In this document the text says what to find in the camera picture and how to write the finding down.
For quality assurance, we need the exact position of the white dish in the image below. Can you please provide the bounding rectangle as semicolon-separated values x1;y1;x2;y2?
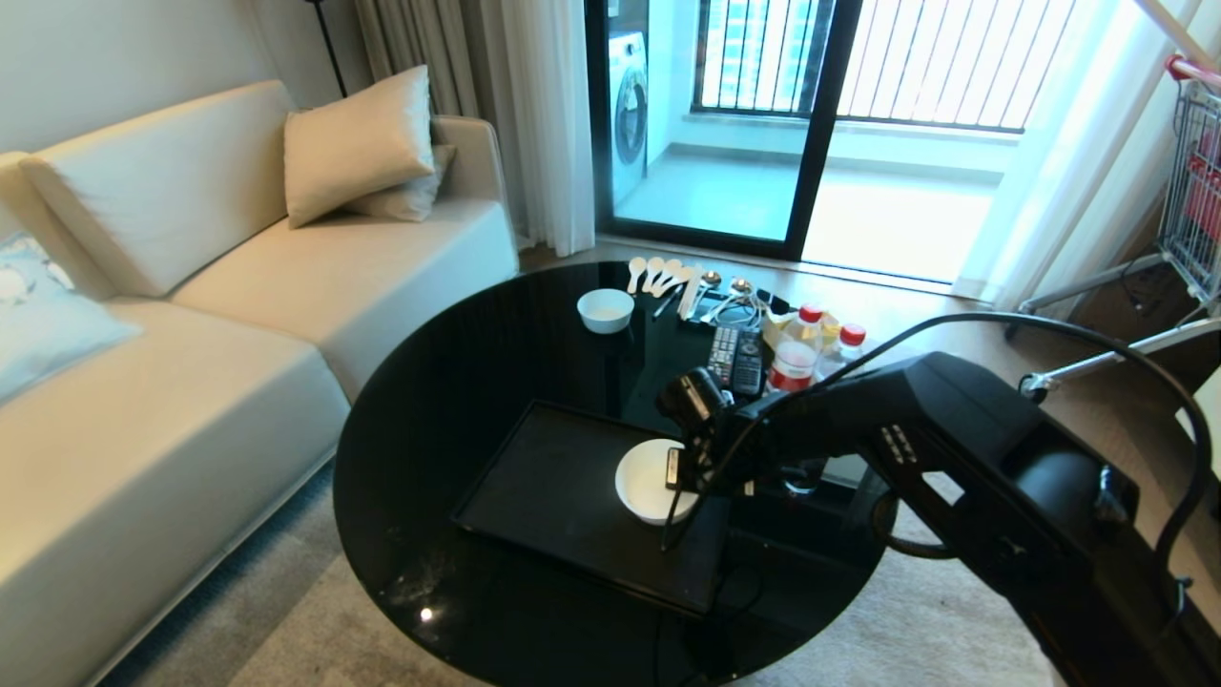
614;438;703;528

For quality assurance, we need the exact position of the black sliding door frame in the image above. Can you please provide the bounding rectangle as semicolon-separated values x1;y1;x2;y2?
583;0;866;264

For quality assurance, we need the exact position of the white bowl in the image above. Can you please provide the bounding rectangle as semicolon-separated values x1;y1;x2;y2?
576;288;636;336

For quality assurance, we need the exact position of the grey rug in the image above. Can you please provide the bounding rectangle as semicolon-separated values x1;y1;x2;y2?
95;456;1074;687

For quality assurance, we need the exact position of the red capped clear bottle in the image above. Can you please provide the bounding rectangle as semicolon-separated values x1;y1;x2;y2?
767;303;825;393
818;323;870;381

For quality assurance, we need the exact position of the black balcony railing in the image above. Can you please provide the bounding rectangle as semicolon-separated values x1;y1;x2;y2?
691;0;1081;135

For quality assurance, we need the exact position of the light blue printed pillow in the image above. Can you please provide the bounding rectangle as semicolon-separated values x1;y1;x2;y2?
0;231;145;407

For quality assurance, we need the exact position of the white washing machine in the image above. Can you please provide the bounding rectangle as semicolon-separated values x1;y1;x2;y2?
607;31;652;208

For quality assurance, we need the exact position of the black floor lamp pole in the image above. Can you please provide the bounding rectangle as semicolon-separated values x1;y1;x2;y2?
304;0;350;100

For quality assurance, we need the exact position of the white cable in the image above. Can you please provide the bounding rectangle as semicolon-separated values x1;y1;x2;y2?
708;290;767;331

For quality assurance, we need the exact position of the metal shopping cart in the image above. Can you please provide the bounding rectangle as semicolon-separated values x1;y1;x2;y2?
1005;54;1221;403

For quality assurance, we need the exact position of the beige curtain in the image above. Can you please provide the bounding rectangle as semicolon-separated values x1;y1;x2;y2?
354;0;524;251

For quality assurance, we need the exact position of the cream sofa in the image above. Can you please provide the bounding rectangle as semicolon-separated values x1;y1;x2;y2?
0;79;522;687

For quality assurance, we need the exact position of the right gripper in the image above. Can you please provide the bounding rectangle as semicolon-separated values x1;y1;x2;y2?
661;420;760;554

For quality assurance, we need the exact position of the black rectangular tray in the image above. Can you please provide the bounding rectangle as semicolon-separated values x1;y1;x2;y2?
450;399;736;617

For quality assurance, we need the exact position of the white sheer curtain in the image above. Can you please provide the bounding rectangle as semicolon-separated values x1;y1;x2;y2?
475;0;598;260
952;0;1221;309

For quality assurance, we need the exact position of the black cable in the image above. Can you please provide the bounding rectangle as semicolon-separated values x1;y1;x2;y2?
708;312;1215;585
870;490;958;561

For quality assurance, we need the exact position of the beige cushion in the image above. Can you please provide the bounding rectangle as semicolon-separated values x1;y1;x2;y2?
344;142;458;224
282;64;438;231

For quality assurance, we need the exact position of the black remote control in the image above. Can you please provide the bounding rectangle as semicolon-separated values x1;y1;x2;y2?
731;329;767;398
707;325;742;388

